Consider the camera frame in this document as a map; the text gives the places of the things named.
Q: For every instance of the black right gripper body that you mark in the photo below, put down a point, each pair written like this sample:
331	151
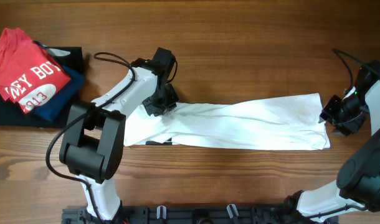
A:
347	116

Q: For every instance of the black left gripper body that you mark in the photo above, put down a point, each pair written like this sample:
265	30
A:
163	100

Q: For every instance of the white t-shirt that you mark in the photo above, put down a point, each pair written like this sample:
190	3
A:
283	123

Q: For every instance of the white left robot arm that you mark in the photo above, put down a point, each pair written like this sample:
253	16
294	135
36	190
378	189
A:
92	145

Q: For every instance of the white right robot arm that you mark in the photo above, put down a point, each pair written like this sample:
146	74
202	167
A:
357	186

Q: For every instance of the blue folded t-shirt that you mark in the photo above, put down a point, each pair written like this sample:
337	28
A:
38	84

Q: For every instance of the red printed t-shirt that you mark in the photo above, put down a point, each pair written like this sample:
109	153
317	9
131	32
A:
29	76

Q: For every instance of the black folded t-shirt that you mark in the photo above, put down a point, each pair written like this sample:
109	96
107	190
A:
55	113

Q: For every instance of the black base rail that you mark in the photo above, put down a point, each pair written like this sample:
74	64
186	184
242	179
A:
256	214

